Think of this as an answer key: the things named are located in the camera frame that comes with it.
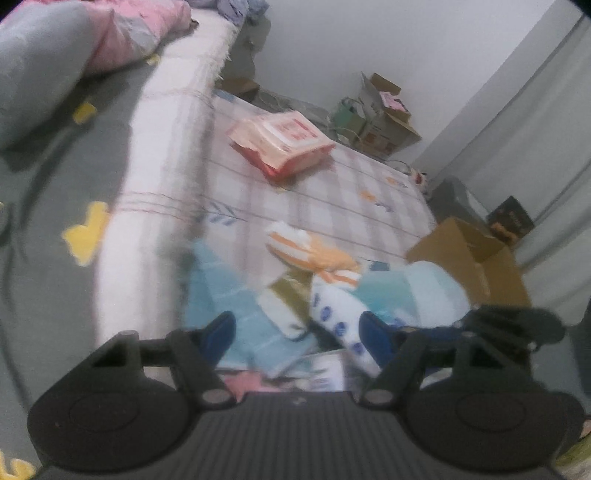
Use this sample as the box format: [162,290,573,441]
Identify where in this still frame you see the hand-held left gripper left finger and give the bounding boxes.
[92,311,237,407]

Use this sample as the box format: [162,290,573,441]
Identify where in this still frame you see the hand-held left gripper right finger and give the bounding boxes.
[359,311,506,406]

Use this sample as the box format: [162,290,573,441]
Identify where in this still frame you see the blue checkered towel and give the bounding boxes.
[184,239,319,377]

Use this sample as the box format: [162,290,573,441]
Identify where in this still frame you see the white plastic tub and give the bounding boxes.
[308,272,385,376]

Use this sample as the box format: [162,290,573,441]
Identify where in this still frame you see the large cardboard box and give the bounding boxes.
[405,217,533,311]

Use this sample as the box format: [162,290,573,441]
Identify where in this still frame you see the white plastic bag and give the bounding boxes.
[358,261,471,329]

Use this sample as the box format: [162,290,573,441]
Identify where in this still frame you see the olive tissue pack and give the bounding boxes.
[255,271,319,341]

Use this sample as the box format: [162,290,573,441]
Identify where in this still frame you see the dark paper bag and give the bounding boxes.
[486,196,536,241]

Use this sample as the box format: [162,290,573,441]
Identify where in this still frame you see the plaid printed bedsheet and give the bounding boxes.
[185,90,437,402]

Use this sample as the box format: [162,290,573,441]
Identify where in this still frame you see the white curtain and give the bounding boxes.
[413,14,591,333]

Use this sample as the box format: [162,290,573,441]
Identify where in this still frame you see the grey flower print bedsheet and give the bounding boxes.
[0,60,162,467]

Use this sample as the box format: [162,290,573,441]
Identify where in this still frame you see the white fringed blanket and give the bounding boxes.
[95,18,243,349]

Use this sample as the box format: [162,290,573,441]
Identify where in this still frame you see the small open cardboard box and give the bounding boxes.
[359,72,422,158]

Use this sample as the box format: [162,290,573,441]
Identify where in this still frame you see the red wet wipes pack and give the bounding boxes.
[225,111,337,181]

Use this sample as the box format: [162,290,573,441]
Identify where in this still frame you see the green box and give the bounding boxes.
[333,97,370,141]

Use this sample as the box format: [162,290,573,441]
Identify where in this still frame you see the pink packets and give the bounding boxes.
[378,91,411,112]

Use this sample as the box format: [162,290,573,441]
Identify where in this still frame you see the pink patterned quilt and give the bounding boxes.
[85,0,192,77]

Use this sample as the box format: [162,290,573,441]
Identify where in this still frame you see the grey pillow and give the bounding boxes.
[0,4,114,151]

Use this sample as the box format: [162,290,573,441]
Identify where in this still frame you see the purple clothes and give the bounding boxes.
[216,0,271,26]

